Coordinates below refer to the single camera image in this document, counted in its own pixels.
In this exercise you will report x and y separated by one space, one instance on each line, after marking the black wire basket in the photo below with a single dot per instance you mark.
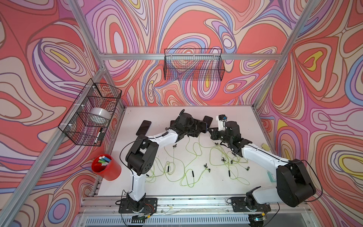
193 64
77 125

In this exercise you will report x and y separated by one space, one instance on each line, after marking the white tape roll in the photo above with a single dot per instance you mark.
99 115

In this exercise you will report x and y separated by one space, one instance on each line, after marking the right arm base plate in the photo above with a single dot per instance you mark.
247 204

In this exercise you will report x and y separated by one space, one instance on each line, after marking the yellow binder clip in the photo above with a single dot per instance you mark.
265 147

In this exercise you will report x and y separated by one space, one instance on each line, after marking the left black wire basket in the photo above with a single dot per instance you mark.
77 125

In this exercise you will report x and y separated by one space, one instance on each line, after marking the red cup with markers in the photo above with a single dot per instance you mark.
106 167

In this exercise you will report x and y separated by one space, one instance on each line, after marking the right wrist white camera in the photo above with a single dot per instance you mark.
221 120

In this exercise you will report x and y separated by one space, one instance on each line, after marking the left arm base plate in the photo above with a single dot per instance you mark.
145 206

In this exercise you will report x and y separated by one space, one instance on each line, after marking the black marker in basket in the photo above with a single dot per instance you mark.
99 135

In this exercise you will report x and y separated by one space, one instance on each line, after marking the green earphones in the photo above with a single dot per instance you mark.
224 160
156 171
233 159
175 171
192 173

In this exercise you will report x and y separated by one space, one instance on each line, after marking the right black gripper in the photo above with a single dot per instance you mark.
213 133

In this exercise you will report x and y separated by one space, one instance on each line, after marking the back black wire basket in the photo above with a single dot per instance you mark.
193 64

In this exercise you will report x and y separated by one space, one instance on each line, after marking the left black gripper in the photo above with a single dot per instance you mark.
195 123

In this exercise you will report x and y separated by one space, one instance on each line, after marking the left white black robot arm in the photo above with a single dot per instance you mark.
143 151

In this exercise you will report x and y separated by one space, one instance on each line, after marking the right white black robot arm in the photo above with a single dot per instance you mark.
293 182

